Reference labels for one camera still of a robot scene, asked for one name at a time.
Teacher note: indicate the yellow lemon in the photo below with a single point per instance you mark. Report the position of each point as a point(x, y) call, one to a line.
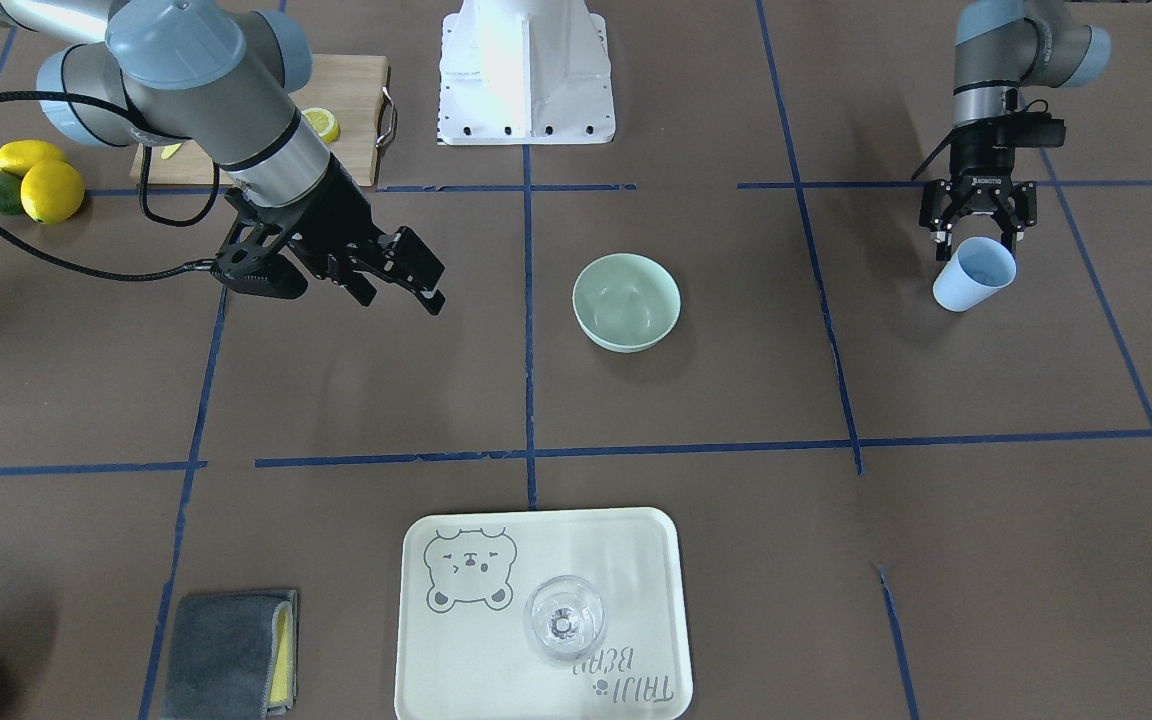
point(20, 156)
point(52, 192)

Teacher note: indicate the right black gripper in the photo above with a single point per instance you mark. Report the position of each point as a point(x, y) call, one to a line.
point(344, 212)

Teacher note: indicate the light blue plastic cup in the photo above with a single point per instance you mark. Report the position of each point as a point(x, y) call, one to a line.
point(979, 268)

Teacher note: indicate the lemon slice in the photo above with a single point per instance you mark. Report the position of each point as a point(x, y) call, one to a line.
point(324, 122)

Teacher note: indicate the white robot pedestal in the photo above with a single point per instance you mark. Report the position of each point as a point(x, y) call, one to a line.
point(525, 73)

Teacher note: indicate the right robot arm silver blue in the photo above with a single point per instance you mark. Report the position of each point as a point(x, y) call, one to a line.
point(155, 72)

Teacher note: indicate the clear wine glass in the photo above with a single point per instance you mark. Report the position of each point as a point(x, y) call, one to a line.
point(565, 619)

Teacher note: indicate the mint green bowl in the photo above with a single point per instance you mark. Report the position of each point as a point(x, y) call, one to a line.
point(626, 303)

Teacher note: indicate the yellow lemon upper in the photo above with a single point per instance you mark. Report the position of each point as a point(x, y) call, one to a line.
point(52, 192)

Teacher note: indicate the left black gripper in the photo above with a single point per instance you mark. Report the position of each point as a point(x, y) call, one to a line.
point(978, 160)

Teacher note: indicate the cream bear tray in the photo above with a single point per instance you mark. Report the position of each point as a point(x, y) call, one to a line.
point(463, 652)

